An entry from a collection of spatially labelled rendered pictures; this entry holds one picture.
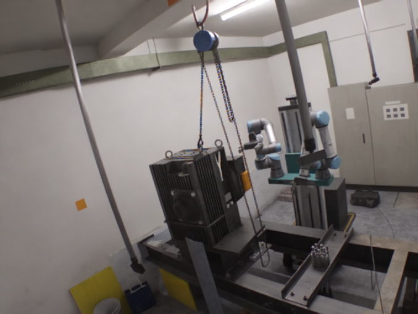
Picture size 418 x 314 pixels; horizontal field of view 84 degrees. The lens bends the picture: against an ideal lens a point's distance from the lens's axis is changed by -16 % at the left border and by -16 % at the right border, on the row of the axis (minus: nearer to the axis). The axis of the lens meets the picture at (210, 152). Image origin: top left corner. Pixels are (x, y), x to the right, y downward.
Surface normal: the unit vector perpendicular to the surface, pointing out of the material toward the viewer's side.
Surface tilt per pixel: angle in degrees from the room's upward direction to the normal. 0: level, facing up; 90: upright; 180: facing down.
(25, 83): 90
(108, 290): 87
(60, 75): 90
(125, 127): 90
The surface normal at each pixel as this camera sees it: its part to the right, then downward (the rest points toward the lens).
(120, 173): 0.70, -0.02
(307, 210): -0.65, 0.31
